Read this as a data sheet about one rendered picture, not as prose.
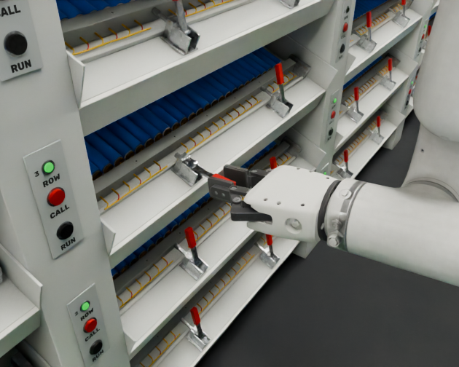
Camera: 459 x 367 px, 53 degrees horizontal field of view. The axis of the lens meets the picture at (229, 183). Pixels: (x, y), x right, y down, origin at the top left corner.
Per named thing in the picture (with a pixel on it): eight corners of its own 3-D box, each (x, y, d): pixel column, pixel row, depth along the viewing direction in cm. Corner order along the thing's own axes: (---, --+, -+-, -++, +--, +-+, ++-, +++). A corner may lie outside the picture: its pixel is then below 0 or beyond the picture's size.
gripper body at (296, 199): (323, 263, 53) (242, 235, 59) (357, 217, 60) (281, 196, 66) (323, 208, 49) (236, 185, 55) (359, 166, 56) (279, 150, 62)
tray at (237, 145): (316, 106, 99) (338, 70, 92) (103, 275, 58) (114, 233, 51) (245, 54, 103) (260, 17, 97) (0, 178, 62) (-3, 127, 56)
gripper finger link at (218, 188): (240, 218, 58) (199, 206, 62) (253, 206, 61) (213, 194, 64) (237, 197, 57) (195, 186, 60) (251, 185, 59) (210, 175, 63)
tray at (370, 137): (390, 135, 168) (412, 107, 158) (317, 222, 127) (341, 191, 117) (344, 103, 172) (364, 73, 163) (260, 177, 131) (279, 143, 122)
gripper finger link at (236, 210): (240, 233, 54) (224, 210, 59) (299, 215, 56) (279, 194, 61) (239, 225, 53) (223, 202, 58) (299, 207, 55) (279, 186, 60)
